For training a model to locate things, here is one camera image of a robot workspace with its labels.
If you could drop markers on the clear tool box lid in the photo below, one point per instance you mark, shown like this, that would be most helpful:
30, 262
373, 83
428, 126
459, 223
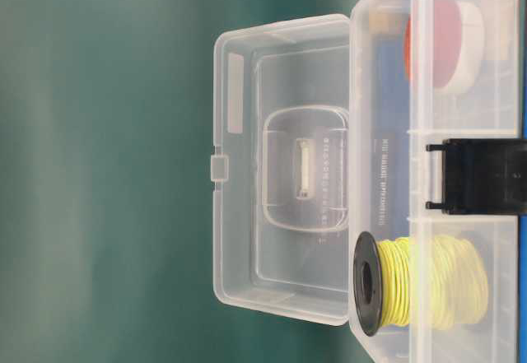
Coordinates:
279, 168

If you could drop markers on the clear plastic tool box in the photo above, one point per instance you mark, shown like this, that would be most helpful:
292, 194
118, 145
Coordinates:
395, 115

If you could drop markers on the red and white tape roll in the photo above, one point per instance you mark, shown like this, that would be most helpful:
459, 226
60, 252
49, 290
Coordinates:
458, 44

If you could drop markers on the yellow wire spool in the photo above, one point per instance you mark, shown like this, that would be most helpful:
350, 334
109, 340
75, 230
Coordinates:
382, 283

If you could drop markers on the black tool box latch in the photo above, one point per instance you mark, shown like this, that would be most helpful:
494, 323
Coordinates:
482, 177

